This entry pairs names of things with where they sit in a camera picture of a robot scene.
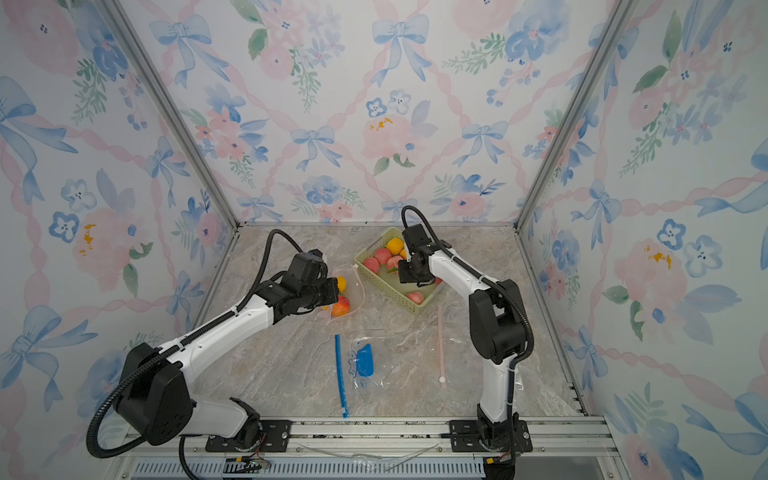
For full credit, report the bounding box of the pink peach green leaf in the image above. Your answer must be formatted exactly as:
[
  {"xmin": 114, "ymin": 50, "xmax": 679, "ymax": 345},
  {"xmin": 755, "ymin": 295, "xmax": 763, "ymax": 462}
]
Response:
[{"xmin": 386, "ymin": 255, "xmax": 404, "ymax": 271}]

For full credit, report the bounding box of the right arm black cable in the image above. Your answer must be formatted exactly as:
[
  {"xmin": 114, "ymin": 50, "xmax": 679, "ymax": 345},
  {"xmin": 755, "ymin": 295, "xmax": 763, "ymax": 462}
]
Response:
[{"xmin": 400, "ymin": 205, "xmax": 535, "ymax": 480}]

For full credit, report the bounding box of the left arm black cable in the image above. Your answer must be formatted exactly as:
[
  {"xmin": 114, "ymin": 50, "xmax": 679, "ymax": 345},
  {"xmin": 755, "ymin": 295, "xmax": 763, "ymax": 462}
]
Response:
[{"xmin": 85, "ymin": 229, "xmax": 304, "ymax": 480}]

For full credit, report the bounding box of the blue zipper clear bag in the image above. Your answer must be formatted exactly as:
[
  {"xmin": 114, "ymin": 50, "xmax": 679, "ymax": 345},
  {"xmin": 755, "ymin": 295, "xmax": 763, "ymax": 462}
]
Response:
[{"xmin": 333, "ymin": 329, "xmax": 396, "ymax": 419}]

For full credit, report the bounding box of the pink peach upper left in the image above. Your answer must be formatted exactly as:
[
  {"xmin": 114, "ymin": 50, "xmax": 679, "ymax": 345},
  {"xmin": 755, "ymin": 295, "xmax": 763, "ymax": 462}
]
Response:
[{"xmin": 374, "ymin": 248, "xmax": 392, "ymax": 265}]

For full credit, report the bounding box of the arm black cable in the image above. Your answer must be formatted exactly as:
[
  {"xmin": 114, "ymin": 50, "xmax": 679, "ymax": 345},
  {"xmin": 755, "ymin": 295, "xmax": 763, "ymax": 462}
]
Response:
[
  {"xmin": 400, "ymin": 205, "xmax": 535, "ymax": 480},
  {"xmin": 85, "ymin": 229, "xmax": 304, "ymax": 480}
]

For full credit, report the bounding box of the pink peach bottom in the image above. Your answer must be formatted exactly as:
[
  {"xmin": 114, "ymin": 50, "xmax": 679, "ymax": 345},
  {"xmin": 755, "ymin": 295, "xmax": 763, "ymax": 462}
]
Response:
[{"xmin": 407, "ymin": 291, "xmax": 425, "ymax": 305}]

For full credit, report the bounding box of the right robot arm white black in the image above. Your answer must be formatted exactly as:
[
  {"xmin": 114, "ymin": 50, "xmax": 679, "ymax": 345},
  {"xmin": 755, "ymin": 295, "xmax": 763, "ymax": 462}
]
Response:
[{"xmin": 398, "ymin": 224, "xmax": 534, "ymax": 452}]

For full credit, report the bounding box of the light green plastic basket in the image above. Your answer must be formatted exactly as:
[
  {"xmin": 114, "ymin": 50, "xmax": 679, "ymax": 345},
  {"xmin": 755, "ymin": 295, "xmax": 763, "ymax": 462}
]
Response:
[{"xmin": 354, "ymin": 227, "xmax": 445, "ymax": 315}]

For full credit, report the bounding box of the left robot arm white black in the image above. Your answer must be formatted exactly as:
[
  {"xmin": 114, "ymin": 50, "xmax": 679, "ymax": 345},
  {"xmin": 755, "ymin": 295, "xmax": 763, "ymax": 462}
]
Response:
[{"xmin": 86, "ymin": 249, "xmax": 339, "ymax": 459}]

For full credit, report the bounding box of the yellow peach top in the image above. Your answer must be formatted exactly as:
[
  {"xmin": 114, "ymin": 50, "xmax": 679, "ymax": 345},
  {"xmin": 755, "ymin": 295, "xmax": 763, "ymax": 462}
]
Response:
[{"xmin": 386, "ymin": 237, "xmax": 405, "ymax": 256}]

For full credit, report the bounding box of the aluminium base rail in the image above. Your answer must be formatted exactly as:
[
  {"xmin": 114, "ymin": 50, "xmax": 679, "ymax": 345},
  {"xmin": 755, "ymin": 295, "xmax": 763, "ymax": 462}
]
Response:
[{"xmin": 106, "ymin": 416, "xmax": 630, "ymax": 479}]

